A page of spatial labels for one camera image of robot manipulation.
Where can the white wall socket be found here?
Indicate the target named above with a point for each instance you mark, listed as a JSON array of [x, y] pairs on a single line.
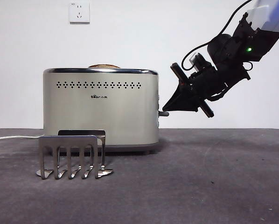
[[79, 13]]

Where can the grey toaster lever knob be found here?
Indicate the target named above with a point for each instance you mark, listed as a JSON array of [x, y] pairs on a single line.
[[164, 114]]

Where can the brown wholemeal bread slice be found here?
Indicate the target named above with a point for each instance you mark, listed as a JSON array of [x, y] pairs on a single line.
[[104, 66]]

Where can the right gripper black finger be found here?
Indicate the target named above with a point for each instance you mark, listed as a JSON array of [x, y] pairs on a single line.
[[186, 106], [176, 96]]

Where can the cream steel two-slot toaster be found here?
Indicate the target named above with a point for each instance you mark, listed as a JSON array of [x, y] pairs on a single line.
[[106, 112]]

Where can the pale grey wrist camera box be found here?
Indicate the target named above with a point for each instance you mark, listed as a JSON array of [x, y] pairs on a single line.
[[192, 60]]

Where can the steel toast rack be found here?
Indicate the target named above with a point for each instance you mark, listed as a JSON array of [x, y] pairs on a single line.
[[67, 140]]

